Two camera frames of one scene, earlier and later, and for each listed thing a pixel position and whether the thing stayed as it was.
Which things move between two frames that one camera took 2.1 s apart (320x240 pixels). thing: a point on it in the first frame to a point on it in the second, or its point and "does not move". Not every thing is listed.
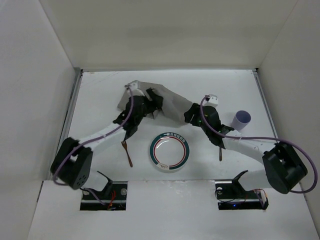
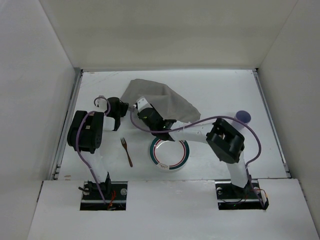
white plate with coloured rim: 169,151 does not move
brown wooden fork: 124,144 does not move
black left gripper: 153,102 to 124,109
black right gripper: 190,115 to 145,113
